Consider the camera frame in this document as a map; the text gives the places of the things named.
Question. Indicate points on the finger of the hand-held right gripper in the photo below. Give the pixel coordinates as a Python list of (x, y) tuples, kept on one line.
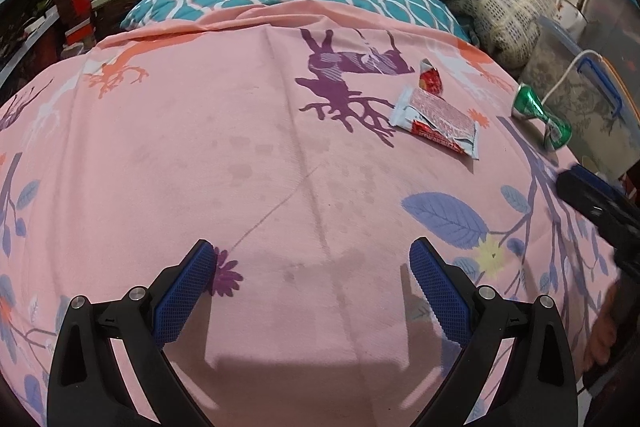
[(600, 182), (582, 197)]

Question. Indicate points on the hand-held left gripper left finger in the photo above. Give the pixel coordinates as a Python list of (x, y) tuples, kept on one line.
[(185, 292)]

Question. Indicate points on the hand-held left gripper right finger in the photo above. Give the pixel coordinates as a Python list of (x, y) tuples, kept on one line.
[(440, 292)]

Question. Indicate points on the clear plastic storage bin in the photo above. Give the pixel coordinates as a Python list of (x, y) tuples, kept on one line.
[(585, 107)]

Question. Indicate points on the crushed green can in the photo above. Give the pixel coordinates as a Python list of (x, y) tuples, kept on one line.
[(530, 107)]

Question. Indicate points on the person's right hand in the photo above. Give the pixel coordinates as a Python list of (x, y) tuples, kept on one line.
[(605, 332)]

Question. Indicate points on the pink floral blanket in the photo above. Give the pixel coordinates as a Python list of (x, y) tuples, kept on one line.
[(200, 157)]

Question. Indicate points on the red silver wrapper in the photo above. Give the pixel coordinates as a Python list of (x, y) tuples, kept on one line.
[(440, 122)]

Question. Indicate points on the white enamel mug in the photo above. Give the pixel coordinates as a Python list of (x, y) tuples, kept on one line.
[(570, 19)]

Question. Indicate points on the large blue translucent container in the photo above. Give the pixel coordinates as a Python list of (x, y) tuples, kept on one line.
[(610, 2)]

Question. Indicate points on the small red wrapper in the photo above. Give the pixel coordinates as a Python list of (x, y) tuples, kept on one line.
[(431, 82)]

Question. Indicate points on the beige patterned pillow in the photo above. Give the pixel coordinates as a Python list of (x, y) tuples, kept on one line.
[(490, 2)]

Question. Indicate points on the grey metal shelf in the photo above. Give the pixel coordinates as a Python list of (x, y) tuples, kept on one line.
[(30, 42)]

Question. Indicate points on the red bag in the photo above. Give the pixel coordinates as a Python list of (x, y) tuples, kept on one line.
[(77, 7)]

